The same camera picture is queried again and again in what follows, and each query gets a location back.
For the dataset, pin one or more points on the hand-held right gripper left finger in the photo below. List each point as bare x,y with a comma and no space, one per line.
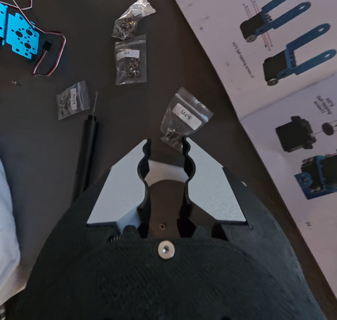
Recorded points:
121,191

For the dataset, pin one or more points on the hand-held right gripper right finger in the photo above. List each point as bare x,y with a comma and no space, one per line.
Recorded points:
216,191

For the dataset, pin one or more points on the blue servo bracket assembly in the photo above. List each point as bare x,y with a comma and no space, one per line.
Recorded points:
21,35

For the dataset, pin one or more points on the white foam sheet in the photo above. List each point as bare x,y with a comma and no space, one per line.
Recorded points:
168,171

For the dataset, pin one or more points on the black screwdriver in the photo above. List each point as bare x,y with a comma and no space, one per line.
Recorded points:
88,141

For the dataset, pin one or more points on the small clear bag of screws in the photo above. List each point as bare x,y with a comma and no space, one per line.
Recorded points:
73,100

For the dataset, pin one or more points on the person's white t-shirt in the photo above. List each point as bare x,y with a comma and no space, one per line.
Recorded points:
6,220

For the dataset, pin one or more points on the clear labelled bag of nuts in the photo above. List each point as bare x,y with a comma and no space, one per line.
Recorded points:
130,67

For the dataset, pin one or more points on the assembly instruction booklet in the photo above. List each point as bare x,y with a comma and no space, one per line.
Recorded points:
223,48

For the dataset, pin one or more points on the crumpled clear bag of nuts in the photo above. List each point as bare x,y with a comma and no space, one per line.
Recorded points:
133,17

